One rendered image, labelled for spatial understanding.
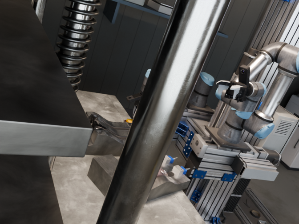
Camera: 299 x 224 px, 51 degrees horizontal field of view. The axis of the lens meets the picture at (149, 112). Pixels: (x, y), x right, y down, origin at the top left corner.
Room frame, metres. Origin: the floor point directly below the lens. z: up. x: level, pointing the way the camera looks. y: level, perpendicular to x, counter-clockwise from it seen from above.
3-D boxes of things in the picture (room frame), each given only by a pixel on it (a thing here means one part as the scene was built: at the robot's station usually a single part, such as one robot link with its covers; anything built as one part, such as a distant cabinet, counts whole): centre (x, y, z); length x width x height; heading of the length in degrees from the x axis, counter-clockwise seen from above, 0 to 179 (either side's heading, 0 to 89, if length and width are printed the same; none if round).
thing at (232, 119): (1.85, -0.52, 1.20); 0.13 x 0.12 x 0.14; 51
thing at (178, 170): (1.59, -0.29, 0.85); 0.13 x 0.05 x 0.05; 140
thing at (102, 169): (1.41, -0.08, 0.85); 0.50 x 0.26 x 0.11; 140
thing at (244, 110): (1.58, -0.44, 1.33); 0.11 x 0.08 x 0.11; 51
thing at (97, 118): (1.67, 0.16, 0.92); 0.35 x 0.16 x 0.09; 123
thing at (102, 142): (1.67, 0.18, 0.87); 0.50 x 0.26 x 0.14; 123
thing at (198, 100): (2.31, -0.31, 1.09); 0.15 x 0.15 x 0.10
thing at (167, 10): (3.54, 0.22, 1.53); 0.35 x 0.34 x 0.09; 115
